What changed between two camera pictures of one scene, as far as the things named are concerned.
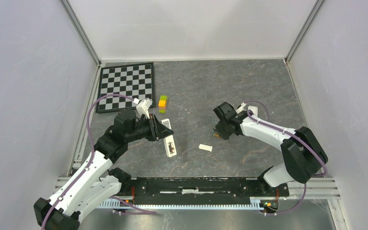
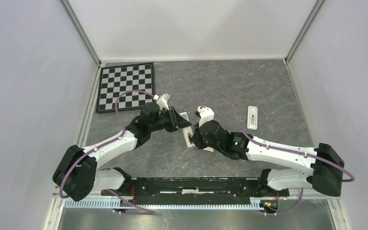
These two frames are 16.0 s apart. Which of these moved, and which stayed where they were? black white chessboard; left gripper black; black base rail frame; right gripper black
Moved: right gripper black; left gripper black
Stayed: black white chessboard; black base rail frame
